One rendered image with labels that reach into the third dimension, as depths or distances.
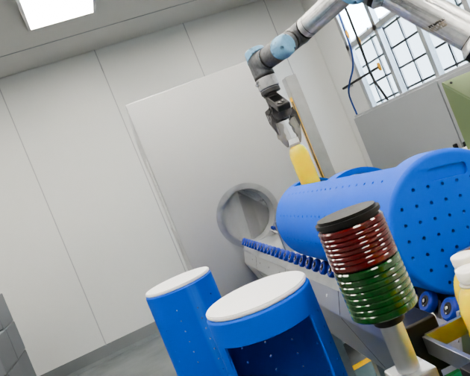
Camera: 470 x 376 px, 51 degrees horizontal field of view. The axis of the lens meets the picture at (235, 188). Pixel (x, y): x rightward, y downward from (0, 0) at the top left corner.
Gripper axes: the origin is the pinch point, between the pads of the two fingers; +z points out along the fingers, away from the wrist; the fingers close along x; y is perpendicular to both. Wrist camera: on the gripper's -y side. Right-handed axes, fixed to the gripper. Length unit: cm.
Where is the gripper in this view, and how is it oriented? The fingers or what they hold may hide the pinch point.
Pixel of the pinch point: (293, 141)
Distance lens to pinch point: 171.0
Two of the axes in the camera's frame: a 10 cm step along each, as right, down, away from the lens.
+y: -1.5, 0.6, 9.9
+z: 3.8, 9.2, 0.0
